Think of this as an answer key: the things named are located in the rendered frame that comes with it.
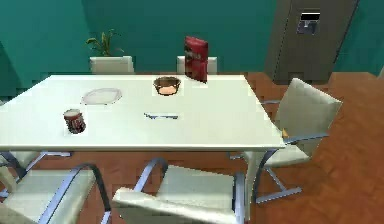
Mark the white dining table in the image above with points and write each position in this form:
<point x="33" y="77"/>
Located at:
<point x="206" y="113"/>

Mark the silver table knife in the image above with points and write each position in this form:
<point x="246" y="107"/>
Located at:
<point x="161" y="116"/>

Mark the brown bowl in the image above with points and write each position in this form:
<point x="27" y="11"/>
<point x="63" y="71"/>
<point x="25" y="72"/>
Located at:
<point x="167" y="85"/>

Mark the red cereal box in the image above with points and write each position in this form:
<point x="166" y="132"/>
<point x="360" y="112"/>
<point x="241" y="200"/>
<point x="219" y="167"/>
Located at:
<point x="196" y="59"/>

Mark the white plate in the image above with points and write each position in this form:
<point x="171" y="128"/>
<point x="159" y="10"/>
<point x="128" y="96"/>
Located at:
<point x="101" y="96"/>

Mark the green house plant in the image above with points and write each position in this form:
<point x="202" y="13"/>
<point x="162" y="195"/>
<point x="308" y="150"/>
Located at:
<point x="105" y="44"/>

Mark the red and white can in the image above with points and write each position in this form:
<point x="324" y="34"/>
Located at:
<point x="74" y="121"/>

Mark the grey fridge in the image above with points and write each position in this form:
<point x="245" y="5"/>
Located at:
<point x="308" y="43"/>

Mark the white chair with metal frame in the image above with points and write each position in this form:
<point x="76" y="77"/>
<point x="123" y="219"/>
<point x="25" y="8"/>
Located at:
<point x="111" y="64"/>
<point x="212" y="65"/>
<point x="43" y="196"/>
<point x="193" y="196"/>
<point x="305" y="110"/>
<point x="20" y="160"/>

